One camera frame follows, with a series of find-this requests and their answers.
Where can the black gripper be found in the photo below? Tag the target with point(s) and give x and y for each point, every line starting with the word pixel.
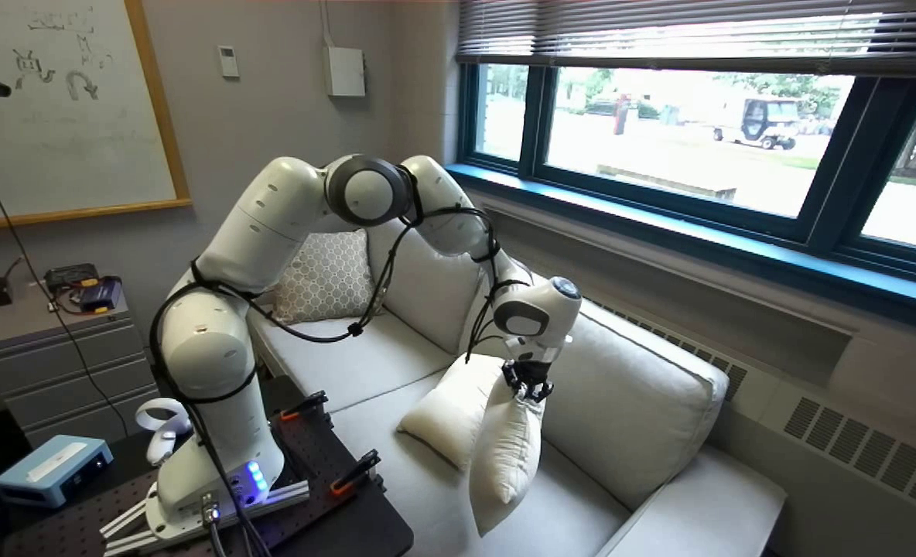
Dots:
pixel 526 371

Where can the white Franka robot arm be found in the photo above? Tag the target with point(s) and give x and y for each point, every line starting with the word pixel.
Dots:
pixel 212 352

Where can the grey sofa seat cushion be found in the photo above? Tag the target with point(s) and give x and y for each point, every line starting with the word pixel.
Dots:
pixel 429 496
pixel 375 359

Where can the grey fabric sofa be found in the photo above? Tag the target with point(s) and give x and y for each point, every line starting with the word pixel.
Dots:
pixel 706 516

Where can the black orange clamp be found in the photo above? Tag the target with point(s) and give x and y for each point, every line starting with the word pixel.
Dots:
pixel 353 474
pixel 304 409

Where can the black robot table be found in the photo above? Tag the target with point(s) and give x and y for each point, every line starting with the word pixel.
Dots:
pixel 360 527

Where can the grey patterned pillow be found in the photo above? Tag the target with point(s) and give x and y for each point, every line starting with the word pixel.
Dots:
pixel 323 283

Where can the blue framed wide window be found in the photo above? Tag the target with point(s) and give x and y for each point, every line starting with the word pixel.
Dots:
pixel 684 210

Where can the dark jeep outside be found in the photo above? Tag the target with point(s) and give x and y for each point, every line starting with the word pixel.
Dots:
pixel 769 126

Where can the white VR controller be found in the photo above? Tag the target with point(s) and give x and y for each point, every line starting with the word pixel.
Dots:
pixel 162 451

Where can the dark window blinds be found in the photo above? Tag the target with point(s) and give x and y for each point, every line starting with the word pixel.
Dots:
pixel 684 32

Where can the black orange electronic device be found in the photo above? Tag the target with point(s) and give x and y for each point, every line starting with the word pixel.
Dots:
pixel 87 296

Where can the light blue box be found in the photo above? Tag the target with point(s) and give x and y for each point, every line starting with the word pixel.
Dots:
pixel 51 468

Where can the grey drawer cabinet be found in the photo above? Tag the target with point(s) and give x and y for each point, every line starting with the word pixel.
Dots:
pixel 44 371

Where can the wood framed whiteboard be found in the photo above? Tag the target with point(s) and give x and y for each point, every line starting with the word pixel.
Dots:
pixel 65 134

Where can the small black gadget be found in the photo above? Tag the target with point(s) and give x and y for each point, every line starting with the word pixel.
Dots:
pixel 1 293

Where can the beige wall heater cover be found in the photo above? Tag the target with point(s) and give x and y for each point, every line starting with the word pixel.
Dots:
pixel 684 299

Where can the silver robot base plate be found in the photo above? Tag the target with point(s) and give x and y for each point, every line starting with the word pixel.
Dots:
pixel 278 496

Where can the white wall box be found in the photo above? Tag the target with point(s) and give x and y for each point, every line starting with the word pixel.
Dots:
pixel 347 71

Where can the white wall thermostat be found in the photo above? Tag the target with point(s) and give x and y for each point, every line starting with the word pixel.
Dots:
pixel 231 62

